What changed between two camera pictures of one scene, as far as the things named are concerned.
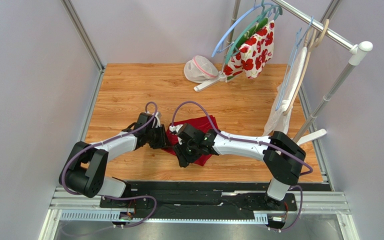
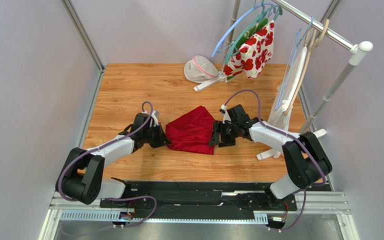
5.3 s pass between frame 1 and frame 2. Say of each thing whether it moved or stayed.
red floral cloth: stayed
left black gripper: stayed
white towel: stayed
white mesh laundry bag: stayed
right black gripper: moved
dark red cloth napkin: moved
